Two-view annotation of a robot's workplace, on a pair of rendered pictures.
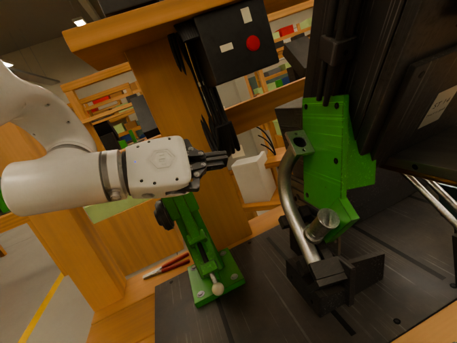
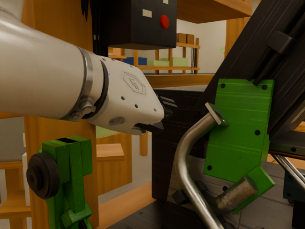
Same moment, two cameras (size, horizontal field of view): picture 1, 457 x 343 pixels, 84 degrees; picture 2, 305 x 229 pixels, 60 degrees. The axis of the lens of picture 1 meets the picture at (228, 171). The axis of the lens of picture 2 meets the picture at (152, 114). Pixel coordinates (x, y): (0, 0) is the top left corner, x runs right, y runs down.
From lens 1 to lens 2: 0.33 m
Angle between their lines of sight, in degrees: 39
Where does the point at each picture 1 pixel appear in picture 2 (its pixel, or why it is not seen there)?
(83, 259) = not seen: outside the picture
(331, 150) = (253, 123)
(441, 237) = (277, 218)
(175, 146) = (140, 76)
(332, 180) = (251, 150)
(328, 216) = (251, 181)
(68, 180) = (44, 57)
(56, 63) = not seen: outside the picture
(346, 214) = (267, 180)
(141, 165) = (117, 80)
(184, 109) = not seen: hidden behind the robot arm
